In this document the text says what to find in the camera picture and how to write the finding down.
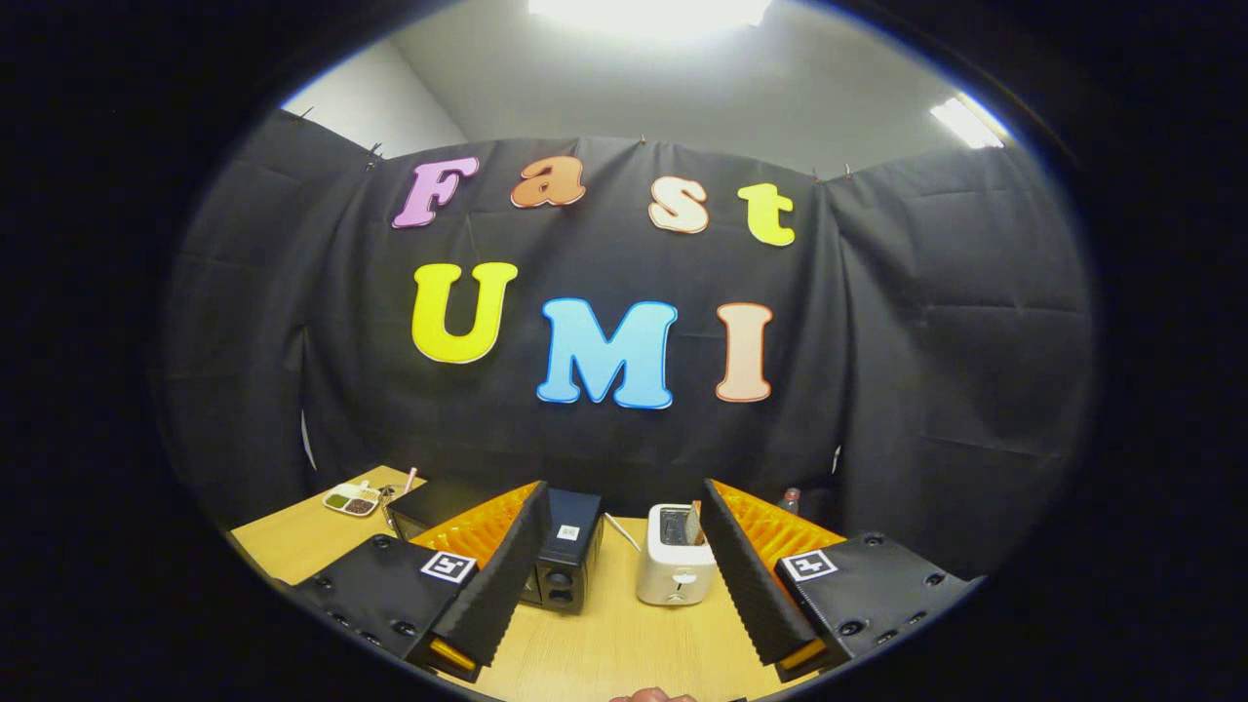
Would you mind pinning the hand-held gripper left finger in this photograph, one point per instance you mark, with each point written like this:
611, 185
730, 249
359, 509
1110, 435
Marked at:
502, 585

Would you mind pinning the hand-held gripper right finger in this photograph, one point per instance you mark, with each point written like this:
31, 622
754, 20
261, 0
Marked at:
749, 575

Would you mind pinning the black toaster oven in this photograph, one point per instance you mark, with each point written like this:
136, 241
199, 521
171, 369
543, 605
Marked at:
575, 556

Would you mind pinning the white pop-up toaster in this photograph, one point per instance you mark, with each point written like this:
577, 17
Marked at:
668, 575

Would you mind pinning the brown bread slice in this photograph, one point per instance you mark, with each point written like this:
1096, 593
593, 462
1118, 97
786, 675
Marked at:
694, 526

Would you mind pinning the clear plastic water bottle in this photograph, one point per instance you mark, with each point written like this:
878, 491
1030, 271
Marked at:
791, 502

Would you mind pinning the white sectioned grain dish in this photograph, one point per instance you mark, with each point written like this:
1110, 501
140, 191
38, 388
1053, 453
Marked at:
351, 500

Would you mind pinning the ceiling light panel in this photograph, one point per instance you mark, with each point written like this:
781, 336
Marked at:
648, 12
965, 122

